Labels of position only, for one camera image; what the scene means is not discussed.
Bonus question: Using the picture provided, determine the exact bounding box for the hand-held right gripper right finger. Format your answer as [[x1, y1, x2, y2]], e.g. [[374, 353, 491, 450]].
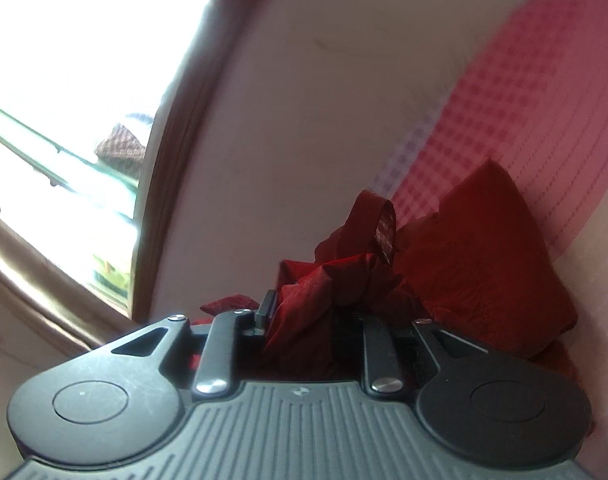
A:
[[360, 317, 488, 396]]

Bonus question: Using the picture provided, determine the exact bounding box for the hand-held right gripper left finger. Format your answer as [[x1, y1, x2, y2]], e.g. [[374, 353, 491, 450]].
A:
[[110, 289, 281, 401]]

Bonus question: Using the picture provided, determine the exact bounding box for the red garment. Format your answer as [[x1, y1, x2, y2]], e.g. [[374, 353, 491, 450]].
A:
[[191, 159, 580, 383]]

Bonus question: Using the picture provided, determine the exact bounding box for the brown tiled roof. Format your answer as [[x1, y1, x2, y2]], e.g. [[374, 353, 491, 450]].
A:
[[94, 121, 151, 173]]

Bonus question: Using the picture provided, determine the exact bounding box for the pink checked bed sheet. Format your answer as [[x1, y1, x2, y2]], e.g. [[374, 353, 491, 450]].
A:
[[374, 0, 608, 480]]

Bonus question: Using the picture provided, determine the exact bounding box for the green window rail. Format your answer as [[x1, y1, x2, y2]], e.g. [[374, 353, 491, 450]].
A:
[[0, 101, 145, 193]]

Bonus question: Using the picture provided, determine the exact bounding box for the window with brown frame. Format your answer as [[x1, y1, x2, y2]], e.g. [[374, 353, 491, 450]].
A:
[[0, 0, 215, 322]]

